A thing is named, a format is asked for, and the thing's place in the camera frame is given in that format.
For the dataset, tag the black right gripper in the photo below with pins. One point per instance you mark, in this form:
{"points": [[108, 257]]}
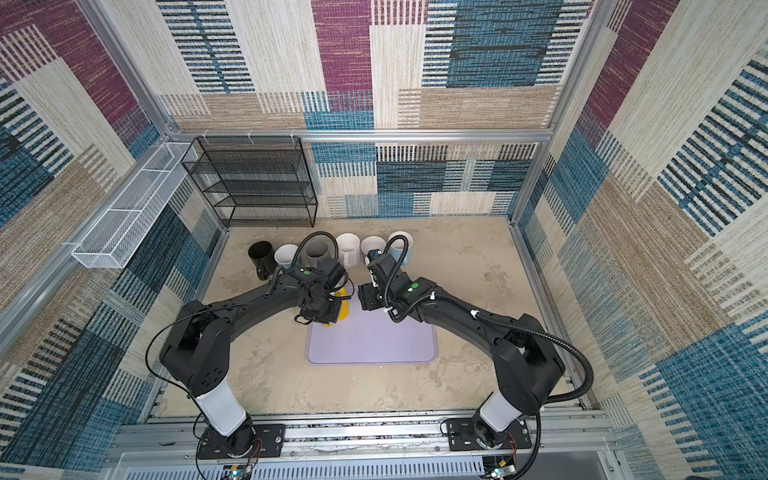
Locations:
{"points": [[367, 297]]}

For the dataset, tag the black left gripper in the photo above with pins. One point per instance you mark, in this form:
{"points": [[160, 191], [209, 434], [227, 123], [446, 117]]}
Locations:
{"points": [[330, 318]]}

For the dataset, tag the grey ceramic mug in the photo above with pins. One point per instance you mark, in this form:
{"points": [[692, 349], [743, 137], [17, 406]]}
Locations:
{"points": [[315, 252]]}

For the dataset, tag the yellow round mug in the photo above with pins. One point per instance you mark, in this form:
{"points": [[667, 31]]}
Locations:
{"points": [[344, 307]]}

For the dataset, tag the blue floral dotted mug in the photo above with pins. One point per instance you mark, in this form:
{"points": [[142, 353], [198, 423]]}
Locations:
{"points": [[284, 255]]}

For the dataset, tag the light blue plain mug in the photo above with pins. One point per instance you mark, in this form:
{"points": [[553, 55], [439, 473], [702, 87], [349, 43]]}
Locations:
{"points": [[396, 246]]}

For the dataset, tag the lavender ceramic mug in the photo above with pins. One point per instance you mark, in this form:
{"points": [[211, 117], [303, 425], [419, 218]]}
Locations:
{"points": [[371, 243]]}

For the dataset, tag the lavender plastic tray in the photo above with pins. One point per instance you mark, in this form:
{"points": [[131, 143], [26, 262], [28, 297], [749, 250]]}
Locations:
{"points": [[370, 337]]}

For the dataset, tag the white ceramic mug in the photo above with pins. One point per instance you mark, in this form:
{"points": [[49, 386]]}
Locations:
{"points": [[350, 253]]}

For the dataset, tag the black ceramic mug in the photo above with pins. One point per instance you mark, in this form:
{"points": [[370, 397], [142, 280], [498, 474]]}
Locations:
{"points": [[261, 254]]}

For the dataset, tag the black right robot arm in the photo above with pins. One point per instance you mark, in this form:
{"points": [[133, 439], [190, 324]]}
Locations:
{"points": [[526, 363]]}

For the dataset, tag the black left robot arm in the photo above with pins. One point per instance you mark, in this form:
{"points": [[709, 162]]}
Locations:
{"points": [[196, 351]]}

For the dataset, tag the black wire shelf rack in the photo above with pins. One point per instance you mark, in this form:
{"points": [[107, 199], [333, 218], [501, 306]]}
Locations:
{"points": [[254, 181]]}

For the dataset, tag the white wire mesh basket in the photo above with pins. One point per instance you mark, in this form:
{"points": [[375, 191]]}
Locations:
{"points": [[117, 234]]}

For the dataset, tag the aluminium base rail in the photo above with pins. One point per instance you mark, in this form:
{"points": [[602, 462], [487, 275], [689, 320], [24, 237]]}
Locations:
{"points": [[565, 442]]}

